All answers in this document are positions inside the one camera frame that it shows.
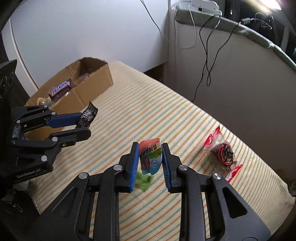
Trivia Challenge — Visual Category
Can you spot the brown pudding cup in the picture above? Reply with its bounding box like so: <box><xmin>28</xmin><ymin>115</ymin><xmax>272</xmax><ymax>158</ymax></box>
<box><xmin>37</xmin><ymin>97</ymin><xmax>51</xmax><ymax>105</ymax></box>

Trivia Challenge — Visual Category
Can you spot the Snickers chocolate bar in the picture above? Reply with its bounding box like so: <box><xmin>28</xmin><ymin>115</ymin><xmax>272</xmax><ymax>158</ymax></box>
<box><xmin>48</xmin><ymin>79</ymin><xmax>76</xmax><ymax>102</ymax></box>

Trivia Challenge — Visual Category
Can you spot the black candy wrapper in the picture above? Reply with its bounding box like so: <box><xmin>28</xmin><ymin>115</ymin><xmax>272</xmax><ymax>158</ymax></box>
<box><xmin>75</xmin><ymin>101</ymin><xmax>98</xmax><ymax>128</ymax></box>

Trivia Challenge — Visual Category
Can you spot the red date snack packet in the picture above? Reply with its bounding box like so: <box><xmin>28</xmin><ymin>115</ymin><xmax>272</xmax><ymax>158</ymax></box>
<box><xmin>204</xmin><ymin>126</ymin><xmax>243</xmax><ymax>183</ymax></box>

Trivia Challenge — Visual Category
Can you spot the light green candy packet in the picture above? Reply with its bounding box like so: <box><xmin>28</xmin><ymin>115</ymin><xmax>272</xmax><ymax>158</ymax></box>
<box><xmin>135</xmin><ymin>171</ymin><xmax>154</xmax><ymax>192</ymax></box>

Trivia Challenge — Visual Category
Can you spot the red jelly cup snack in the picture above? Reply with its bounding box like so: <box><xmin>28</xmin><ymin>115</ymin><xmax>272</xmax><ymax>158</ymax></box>
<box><xmin>139</xmin><ymin>138</ymin><xmax>163</xmax><ymax>175</ymax></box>

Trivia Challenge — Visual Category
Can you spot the brown cardboard box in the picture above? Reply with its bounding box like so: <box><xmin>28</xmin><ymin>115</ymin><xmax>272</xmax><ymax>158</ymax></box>
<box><xmin>24</xmin><ymin>57</ymin><xmax>114</xmax><ymax>141</ymax></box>

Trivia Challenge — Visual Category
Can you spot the striped yellow tablecloth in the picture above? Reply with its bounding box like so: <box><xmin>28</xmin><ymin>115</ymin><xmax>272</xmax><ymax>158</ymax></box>
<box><xmin>32</xmin><ymin>61</ymin><xmax>295</xmax><ymax>240</ymax></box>

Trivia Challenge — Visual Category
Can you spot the white power strip box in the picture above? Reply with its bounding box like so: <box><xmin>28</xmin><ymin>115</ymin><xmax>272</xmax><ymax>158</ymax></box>
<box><xmin>176</xmin><ymin>0</ymin><xmax>223</xmax><ymax>16</ymax></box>

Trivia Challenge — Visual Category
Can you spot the white hanging cable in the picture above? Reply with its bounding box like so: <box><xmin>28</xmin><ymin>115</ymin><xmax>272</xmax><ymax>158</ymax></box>
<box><xmin>138</xmin><ymin>0</ymin><xmax>200</xmax><ymax>50</ymax></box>

